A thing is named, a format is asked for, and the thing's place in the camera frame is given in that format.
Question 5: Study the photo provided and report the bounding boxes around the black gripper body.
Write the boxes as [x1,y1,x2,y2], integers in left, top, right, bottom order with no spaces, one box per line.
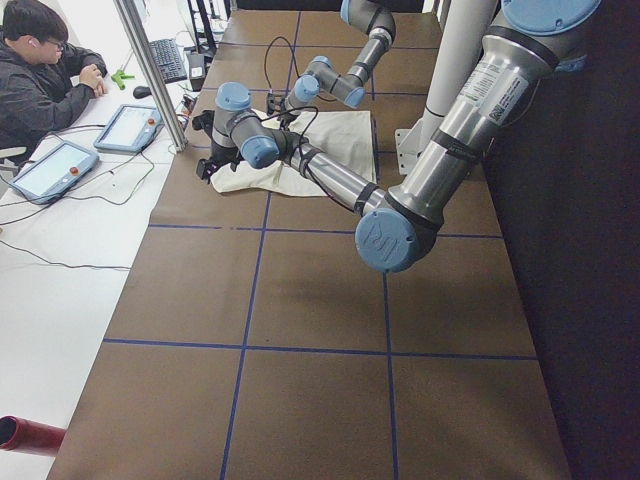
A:
[192,110,240,168]
[266,91,300,125]

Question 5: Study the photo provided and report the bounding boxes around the cream long-sleeve cat shirt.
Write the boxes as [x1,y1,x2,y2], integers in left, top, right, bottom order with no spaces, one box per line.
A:
[211,110,376,197]

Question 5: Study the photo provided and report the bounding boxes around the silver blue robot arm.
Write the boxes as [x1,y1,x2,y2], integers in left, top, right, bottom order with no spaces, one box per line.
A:
[192,1,598,273]
[266,0,396,129]

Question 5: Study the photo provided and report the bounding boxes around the black keyboard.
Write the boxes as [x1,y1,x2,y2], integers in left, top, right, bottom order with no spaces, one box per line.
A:
[149,39,188,84]

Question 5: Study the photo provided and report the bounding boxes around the black computer mouse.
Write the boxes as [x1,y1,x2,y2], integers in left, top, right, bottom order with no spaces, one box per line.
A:
[132,86,151,99]

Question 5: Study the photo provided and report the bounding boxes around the far teach pendant tablet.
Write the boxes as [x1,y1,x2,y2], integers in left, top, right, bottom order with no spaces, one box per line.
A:
[94,104,163,154]

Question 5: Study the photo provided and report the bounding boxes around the teach pendant tablet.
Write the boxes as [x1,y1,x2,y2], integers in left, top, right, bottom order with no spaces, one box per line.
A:
[94,104,163,154]
[9,141,99,204]

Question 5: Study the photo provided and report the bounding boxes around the green plastic tool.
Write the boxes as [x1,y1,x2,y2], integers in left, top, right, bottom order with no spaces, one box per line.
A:
[111,69,135,90]

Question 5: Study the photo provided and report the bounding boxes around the near teach pendant tablet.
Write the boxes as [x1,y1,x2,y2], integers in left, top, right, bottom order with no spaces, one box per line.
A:
[9,141,99,204]

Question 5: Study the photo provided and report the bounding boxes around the seated person black jacket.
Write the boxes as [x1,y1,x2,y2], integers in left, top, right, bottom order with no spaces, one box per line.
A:
[1,0,107,164]

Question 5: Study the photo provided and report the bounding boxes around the red cylinder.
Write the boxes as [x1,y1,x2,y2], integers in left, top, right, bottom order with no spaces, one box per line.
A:
[1,416,66,457]

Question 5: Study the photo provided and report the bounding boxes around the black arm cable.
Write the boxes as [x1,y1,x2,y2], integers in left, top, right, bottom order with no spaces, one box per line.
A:
[263,35,301,109]
[249,105,371,211]

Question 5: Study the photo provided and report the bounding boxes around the pendant cables on desk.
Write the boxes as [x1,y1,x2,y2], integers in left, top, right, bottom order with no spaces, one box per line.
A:
[0,124,174,271]

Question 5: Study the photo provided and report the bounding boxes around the aluminium frame post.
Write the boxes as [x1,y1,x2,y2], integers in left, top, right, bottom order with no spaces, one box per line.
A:
[114,0,187,152]

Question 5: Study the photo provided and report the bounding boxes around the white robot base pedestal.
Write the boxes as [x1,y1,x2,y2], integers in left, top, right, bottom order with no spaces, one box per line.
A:
[395,0,498,175]

